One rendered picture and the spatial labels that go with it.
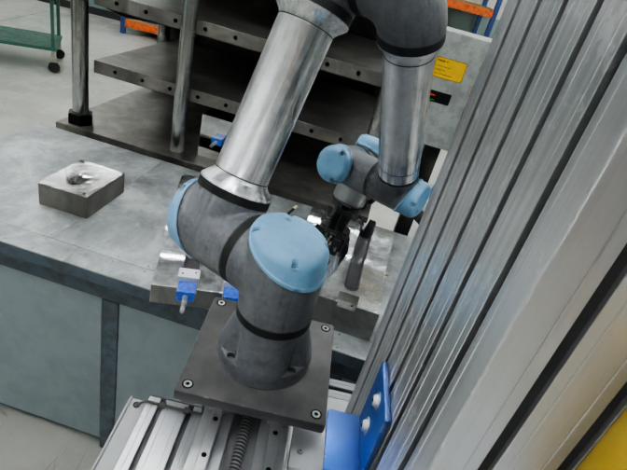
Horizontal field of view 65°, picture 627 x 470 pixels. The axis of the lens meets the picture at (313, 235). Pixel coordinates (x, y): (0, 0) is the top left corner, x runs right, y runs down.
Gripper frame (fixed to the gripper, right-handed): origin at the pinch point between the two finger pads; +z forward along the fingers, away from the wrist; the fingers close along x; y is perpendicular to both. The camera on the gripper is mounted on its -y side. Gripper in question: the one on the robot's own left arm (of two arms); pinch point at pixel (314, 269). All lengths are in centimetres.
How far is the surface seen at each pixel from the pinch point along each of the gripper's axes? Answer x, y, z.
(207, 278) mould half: -23.4, 4.0, 12.5
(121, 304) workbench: -43, 1, 33
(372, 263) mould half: 14.7, -19.8, 0.1
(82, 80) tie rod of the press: -110, -72, 2
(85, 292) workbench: -54, 0, 35
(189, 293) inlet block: -24.3, 12.9, 12.6
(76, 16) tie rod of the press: -115, -68, -20
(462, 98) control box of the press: 24, -78, -49
